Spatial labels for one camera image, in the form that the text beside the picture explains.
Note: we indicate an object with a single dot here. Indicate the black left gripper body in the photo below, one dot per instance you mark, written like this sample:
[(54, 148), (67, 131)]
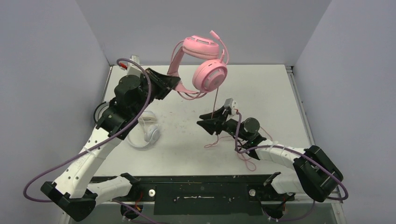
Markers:
[(159, 89)]

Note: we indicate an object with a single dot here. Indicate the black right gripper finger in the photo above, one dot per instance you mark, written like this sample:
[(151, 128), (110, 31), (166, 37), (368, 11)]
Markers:
[(220, 114), (212, 126)]

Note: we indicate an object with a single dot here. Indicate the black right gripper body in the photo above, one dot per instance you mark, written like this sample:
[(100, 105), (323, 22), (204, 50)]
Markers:
[(224, 120)]

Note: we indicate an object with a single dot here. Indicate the pink headphones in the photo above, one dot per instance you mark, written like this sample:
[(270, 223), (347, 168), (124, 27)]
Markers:
[(208, 77)]

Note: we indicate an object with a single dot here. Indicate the black white headphones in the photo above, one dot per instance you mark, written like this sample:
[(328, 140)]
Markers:
[(99, 111)]

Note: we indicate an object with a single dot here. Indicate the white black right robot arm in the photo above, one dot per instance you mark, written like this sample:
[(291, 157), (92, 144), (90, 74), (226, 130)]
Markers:
[(314, 174)]

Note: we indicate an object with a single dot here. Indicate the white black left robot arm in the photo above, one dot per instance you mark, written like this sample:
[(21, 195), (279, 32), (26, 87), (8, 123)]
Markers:
[(73, 190)]

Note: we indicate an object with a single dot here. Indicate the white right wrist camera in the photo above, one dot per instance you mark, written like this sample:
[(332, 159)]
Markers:
[(231, 106)]

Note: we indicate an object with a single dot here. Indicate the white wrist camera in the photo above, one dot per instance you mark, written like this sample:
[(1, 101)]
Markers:
[(231, 106), (132, 69)]

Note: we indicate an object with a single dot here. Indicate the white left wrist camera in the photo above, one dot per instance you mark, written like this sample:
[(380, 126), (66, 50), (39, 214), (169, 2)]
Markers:
[(132, 69)]

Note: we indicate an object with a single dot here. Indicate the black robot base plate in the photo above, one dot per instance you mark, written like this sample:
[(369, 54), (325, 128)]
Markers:
[(209, 195)]

